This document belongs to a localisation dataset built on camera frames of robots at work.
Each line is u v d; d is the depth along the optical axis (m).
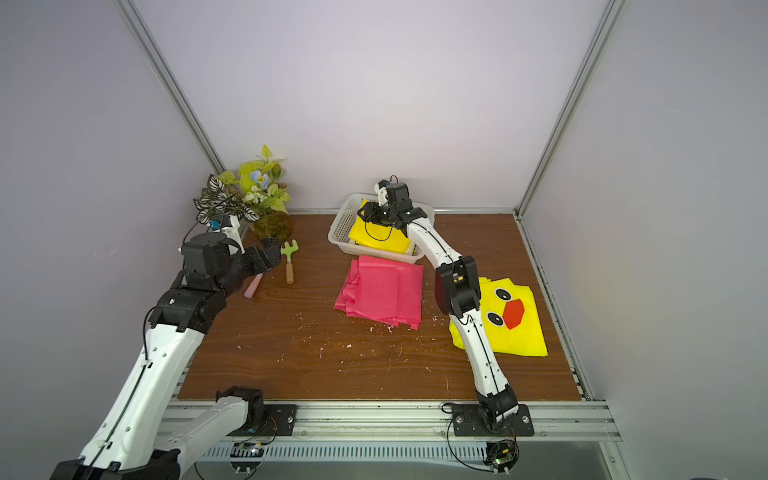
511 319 0.90
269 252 0.63
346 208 1.10
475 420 0.73
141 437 0.27
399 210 0.81
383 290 0.95
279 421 0.73
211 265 0.50
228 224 0.61
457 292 0.65
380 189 0.93
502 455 0.70
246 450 0.72
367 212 0.92
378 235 1.00
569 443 0.71
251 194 0.95
